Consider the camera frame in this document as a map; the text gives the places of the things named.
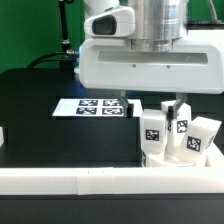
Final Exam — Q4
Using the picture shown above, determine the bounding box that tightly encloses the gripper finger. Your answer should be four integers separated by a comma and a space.
115, 90, 134, 118
167, 93, 187, 121

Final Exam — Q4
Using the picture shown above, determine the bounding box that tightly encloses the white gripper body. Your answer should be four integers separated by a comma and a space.
79, 30, 224, 94

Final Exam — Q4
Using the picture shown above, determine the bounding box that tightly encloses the white round stool seat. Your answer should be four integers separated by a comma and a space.
141, 152, 207, 167

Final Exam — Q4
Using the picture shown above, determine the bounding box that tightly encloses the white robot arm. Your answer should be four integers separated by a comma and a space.
79, 0, 224, 109

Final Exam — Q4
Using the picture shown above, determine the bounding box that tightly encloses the white marker sheet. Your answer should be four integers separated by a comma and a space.
52, 98, 145, 118

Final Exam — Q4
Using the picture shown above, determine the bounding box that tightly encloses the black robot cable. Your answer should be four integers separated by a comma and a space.
25, 0, 81, 70

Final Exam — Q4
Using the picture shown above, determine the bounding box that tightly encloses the white U-shaped barrier wall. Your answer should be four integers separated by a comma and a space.
0, 126, 224, 196

